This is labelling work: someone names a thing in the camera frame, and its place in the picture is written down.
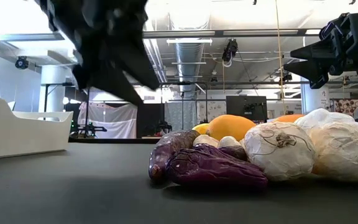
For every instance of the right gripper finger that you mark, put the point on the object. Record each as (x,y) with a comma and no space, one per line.
(314,71)
(317,51)

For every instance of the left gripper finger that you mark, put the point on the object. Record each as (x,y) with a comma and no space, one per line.
(104,74)
(138,59)

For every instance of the white garlic bulb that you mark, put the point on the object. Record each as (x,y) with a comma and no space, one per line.
(340,155)
(278,155)
(322,118)
(205,140)
(228,141)

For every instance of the purple sweet potato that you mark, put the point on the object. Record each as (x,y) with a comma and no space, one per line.
(216,171)
(166,149)

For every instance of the purple eggplant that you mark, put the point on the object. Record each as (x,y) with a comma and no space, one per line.
(235,152)

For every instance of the black background robot arm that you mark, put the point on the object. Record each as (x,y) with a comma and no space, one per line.
(164,127)
(89,129)

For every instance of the white round column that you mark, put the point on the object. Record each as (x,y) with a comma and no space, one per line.
(314,99)
(53,93)

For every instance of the brown polka-dot curtain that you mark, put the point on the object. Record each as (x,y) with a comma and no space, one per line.
(346,105)

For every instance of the white cloth sheet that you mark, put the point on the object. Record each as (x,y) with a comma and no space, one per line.
(117,124)

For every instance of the white ceiling light fixture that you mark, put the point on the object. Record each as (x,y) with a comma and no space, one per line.
(188,41)

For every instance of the black partition panel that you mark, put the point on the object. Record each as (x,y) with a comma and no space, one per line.
(149,121)

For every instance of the grey curtain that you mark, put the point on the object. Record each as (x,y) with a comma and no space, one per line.
(174,115)

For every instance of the black ceiling spotlight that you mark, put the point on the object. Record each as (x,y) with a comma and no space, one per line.
(21,62)

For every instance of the black monitor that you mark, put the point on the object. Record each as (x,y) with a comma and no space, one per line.
(238,107)

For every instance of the pale patterned curtain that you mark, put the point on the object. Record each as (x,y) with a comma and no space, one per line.
(213,110)

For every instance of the white plastic basket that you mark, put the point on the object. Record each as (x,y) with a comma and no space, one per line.
(26,137)

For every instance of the black table mat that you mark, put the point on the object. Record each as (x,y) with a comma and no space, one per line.
(73,193)

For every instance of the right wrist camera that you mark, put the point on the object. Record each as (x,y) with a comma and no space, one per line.
(334,29)

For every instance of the silver ventilation duct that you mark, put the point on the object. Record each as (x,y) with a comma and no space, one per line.
(188,56)

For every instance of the black horizontal frame bar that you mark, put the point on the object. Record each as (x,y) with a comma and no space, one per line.
(244,83)

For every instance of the black hanging ceiling camera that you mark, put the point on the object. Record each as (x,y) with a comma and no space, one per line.
(230,49)

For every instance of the grey overhead frame beam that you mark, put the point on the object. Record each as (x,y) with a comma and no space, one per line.
(228,33)

